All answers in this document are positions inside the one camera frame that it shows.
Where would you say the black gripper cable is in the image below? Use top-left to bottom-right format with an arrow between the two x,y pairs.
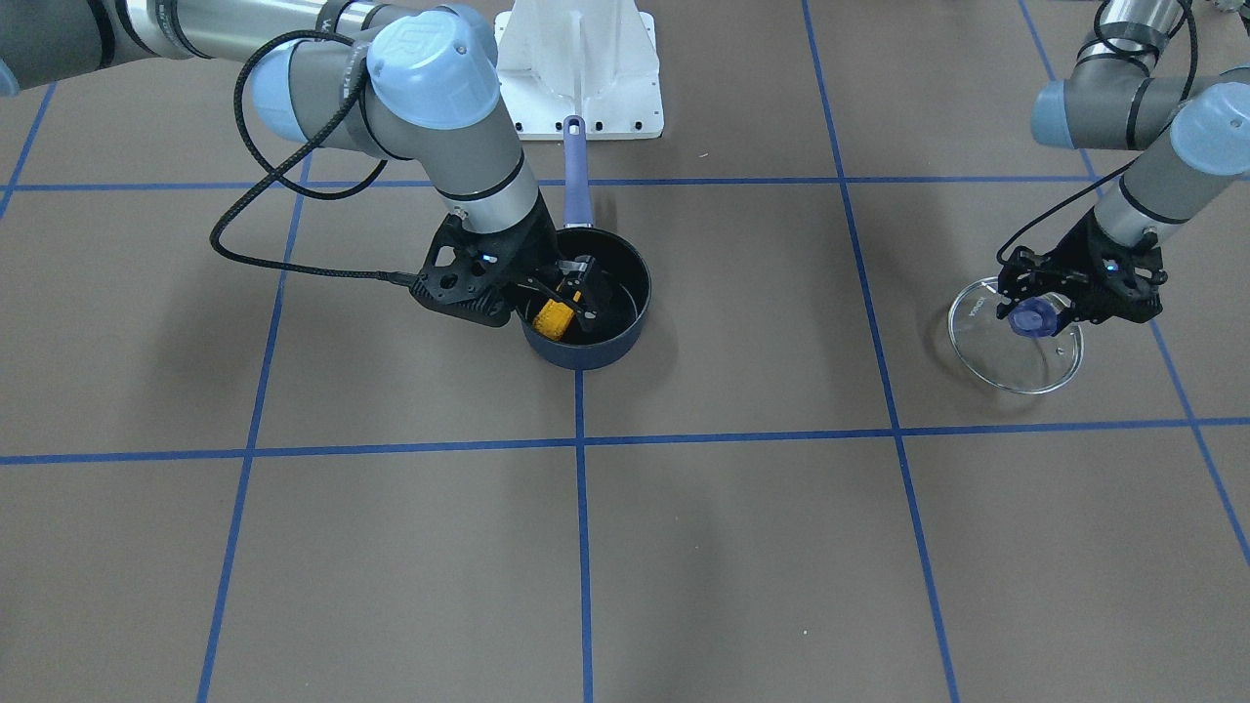
210,29 -> 431,286
996,171 -> 1134,265

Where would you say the yellow plastic corn cob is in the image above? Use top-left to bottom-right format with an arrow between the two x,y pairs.
530,299 -> 576,341

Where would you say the brown paper table mat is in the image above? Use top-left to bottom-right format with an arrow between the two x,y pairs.
1,1 -> 1249,702

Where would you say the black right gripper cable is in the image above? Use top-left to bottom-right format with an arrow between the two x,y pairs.
210,29 -> 431,286

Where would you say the blue saucepan with handle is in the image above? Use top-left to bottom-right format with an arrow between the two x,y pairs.
520,115 -> 651,372

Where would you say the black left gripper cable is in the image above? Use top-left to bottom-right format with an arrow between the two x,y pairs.
996,171 -> 1134,265

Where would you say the glass lid with blue knob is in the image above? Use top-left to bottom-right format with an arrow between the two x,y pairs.
946,276 -> 1085,394

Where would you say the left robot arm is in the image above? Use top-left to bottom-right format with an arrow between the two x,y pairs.
996,1 -> 1249,339

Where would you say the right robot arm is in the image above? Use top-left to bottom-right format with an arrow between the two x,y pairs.
1,1 -> 610,339

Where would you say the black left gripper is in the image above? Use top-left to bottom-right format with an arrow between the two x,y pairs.
995,211 -> 1168,338

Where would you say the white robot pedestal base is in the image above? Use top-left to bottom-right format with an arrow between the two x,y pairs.
494,1 -> 666,143

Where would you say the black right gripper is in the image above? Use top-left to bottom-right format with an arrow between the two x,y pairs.
409,196 -> 599,326

